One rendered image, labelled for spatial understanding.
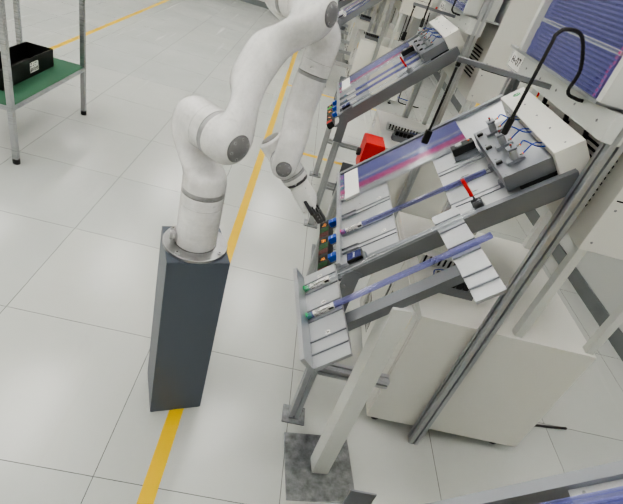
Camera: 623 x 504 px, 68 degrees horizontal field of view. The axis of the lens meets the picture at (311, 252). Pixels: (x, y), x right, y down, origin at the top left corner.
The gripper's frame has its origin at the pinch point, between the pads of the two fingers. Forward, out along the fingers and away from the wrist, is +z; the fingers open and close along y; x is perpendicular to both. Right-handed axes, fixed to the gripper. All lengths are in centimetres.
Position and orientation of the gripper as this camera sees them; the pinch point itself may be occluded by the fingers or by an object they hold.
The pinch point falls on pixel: (319, 216)
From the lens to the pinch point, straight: 158.8
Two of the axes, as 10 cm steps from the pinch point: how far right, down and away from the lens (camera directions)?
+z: 4.9, 7.3, 4.8
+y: -0.5, 5.7, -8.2
